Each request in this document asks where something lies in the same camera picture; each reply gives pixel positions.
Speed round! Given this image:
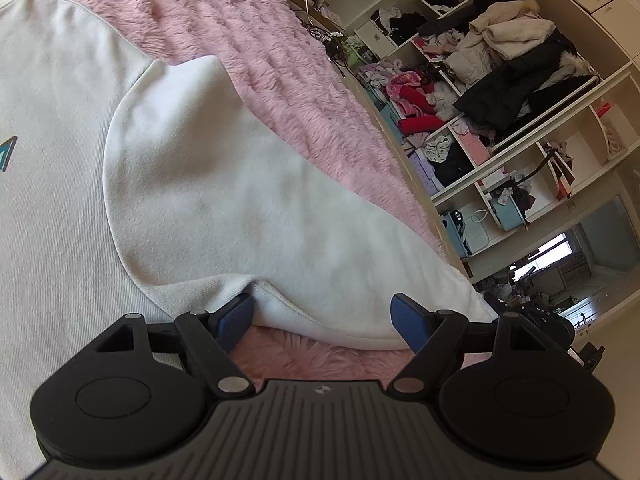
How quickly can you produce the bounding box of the white sweatshirt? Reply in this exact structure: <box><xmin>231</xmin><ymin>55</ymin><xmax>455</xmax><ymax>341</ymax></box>
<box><xmin>1</xmin><ymin>0</ymin><xmax>494</xmax><ymax>479</ymax></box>

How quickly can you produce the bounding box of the light blue storage box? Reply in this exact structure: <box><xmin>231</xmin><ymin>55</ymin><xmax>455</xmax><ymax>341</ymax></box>
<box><xmin>489</xmin><ymin>196</ymin><xmax>525</xmax><ymax>232</ymax></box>

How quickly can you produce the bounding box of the red garment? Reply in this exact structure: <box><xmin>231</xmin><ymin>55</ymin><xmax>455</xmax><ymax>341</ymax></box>
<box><xmin>398</xmin><ymin>86</ymin><xmax>445</xmax><ymax>136</ymax></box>

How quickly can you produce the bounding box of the black coat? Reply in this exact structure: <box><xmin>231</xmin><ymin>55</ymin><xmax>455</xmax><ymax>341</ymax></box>
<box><xmin>454</xmin><ymin>30</ymin><xmax>596</xmax><ymax>138</ymax></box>

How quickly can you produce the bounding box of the white open wardrobe shelving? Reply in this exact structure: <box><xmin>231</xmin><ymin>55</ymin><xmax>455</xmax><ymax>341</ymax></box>
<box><xmin>349</xmin><ymin>0</ymin><xmax>639</xmax><ymax>281</ymax></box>

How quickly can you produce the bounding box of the pink fluffy blanket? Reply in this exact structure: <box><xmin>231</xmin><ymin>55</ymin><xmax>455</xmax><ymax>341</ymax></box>
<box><xmin>70</xmin><ymin>0</ymin><xmax>471</xmax><ymax>382</ymax></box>

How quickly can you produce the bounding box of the beige fluffy coat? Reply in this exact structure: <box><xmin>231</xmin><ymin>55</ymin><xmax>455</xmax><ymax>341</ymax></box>
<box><xmin>445</xmin><ymin>0</ymin><xmax>555</xmax><ymax>87</ymax></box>

